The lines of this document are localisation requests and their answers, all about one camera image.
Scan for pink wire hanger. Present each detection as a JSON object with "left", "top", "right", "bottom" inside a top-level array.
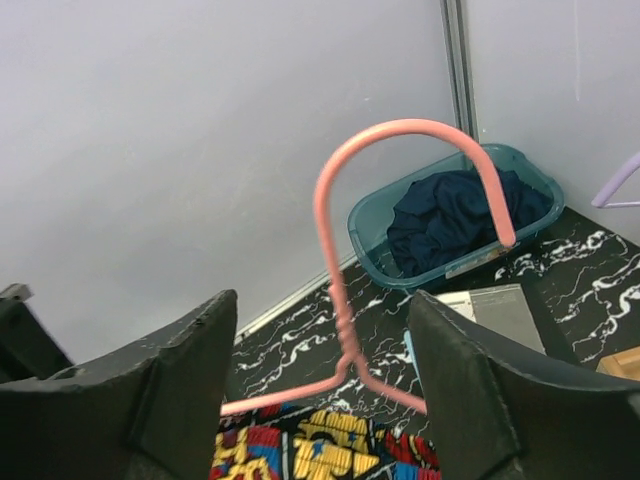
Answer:
[{"left": 219, "top": 117, "right": 517, "bottom": 417}]

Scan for wooden clothes rack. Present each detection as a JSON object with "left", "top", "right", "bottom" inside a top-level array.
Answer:
[{"left": 596, "top": 346, "right": 640, "bottom": 381}]

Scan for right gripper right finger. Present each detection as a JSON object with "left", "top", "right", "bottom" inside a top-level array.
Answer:
[{"left": 408, "top": 291, "right": 639, "bottom": 479}]

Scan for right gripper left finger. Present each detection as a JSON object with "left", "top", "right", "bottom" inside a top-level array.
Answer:
[{"left": 1, "top": 290, "right": 238, "bottom": 479}]

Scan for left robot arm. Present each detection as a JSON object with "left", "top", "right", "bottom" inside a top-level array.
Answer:
[{"left": 1, "top": 283, "right": 72, "bottom": 383}]

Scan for navy blue mesh shorts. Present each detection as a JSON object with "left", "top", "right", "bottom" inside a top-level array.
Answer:
[{"left": 385, "top": 169, "right": 554, "bottom": 277}]

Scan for grey spiral notebook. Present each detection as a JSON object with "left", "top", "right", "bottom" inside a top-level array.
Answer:
[{"left": 436, "top": 284, "right": 546, "bottom": 355}]

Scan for teal plastic bin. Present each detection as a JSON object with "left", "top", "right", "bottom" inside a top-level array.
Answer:
[{"left": 348, "top": 144, "right": 564, "bottom": 291}]

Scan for black marbled table mat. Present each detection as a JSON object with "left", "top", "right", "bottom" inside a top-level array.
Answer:
[{"left": 219, "top": 202, "right": 640, "bottom": 480}]

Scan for colourful comic print shorts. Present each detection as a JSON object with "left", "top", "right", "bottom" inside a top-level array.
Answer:
[{"left": 209, "top": 403, "right": 442, "bottom": 480}]

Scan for blue clipboard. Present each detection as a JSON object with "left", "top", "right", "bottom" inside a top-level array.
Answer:
[{"left": 403, "top": 330, "right": 419, "bottom": 375}]

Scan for lavender plastic hanger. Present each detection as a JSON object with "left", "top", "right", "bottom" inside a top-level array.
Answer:
[{"left": 591, "top": 153, "right": 640, "bottom": 209}]

